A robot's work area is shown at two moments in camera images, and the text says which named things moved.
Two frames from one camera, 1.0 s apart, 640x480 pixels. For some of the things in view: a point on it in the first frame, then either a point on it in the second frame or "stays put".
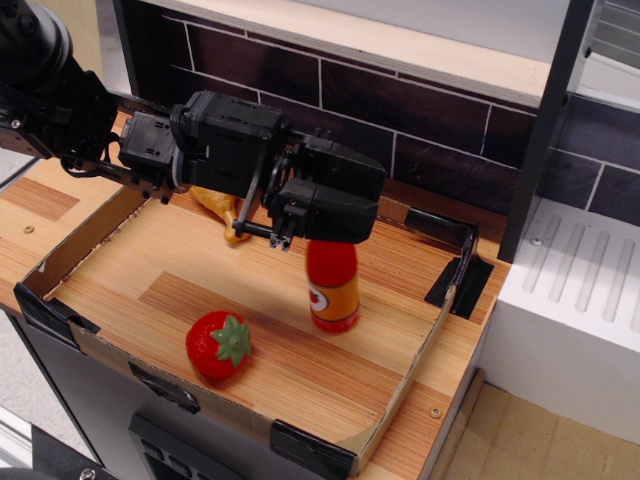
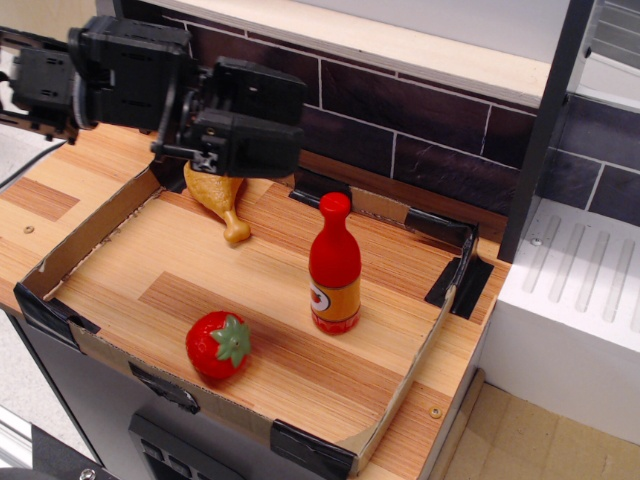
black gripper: [229, 146] → [136, 75]
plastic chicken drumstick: [226, 206] stays put
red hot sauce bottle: [331, 268] stays put
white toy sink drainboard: [565, 331] stays put
